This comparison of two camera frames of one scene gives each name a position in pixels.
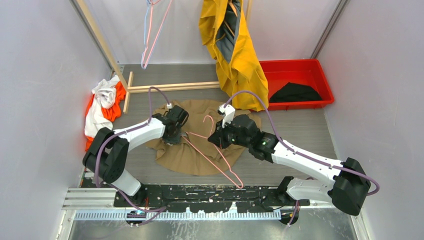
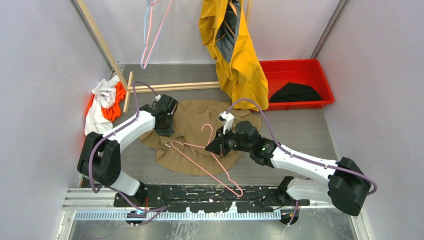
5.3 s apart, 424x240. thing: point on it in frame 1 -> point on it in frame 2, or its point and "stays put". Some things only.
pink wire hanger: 218,149 -> 177,141
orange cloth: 112,114 stays put
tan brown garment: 195,155 stays put
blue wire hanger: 149,2 stays put
